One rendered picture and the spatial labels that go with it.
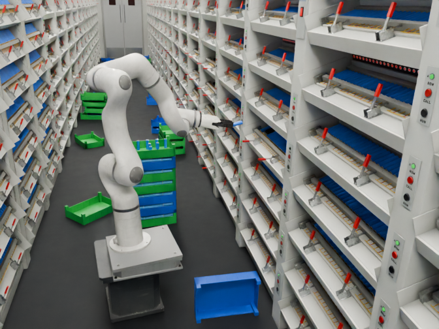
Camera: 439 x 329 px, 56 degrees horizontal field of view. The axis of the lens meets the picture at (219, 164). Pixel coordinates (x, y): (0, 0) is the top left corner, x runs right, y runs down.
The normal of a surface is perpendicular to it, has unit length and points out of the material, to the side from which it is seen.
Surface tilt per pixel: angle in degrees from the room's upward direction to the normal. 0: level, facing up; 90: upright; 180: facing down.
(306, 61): 90
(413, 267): 90
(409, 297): 90
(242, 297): 90
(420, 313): 20
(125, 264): 4
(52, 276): 0
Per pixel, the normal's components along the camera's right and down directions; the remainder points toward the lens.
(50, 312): 0.02, -0.93
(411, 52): -0.93, 0.37
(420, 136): -0.98, 0.06
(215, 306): 0.20, 0.36
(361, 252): -0.32, -0.85
